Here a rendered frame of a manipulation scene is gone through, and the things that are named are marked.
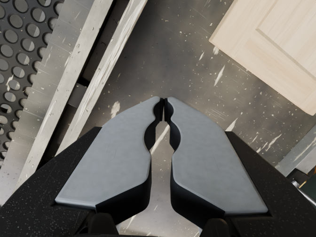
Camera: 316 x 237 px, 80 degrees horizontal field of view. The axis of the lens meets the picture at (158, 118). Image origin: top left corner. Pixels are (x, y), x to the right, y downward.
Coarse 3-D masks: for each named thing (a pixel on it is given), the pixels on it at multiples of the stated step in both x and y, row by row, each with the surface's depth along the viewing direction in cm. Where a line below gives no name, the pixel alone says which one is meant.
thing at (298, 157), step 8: (312, 128) 48; (304, 136) 49; (312, 136) 47; (296, 144) 49; (304, 144) 48; (312, 144) 46; (296, 152) 49; (304, 152) 47; (312, 152) 46; (288, 160) 49; (296, 160) 48; (304, 160) 47; (312, 160) 47; (280, 168) 50; (288, 168) 49; (296, 168) 47; (304, 168) 48
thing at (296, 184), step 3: (294, 183) 47; (297, 183) 47; (297, 186) 47; (300, 189) 47; (303, 192) 46; (306, 195) 46; (309, 198) 45; (312, 198) 45; (312, 201) 45; (315, 201) 45; (315, 204) 45
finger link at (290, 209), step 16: (240, 144) 8; (256, 160) 7; (256, 176) 6; (272, 176) 6; (272, 192) 6; (288, 192) 6; (272, 208) 5; (288, 208) 5; (304, 208) 5; (240, 224) 5; (256, 224) 5; (272, 224) 5; (288, 224) 5; (304, 224) 5
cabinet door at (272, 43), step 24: (240, 0) 32; (264, 0) 32; (288, 0) 33; (312, 0) 34; (240, 24) 33; (264, 24) 34; (288, 24) 35; (312, 24) 35; (240, 48) 35; (264, 48) 36; (288, 48) 37; (312, 48) 37; (264, 72) 38; (288, 72) 39; (312, 72) 40; (288, 96) 41; (312, 96) 42
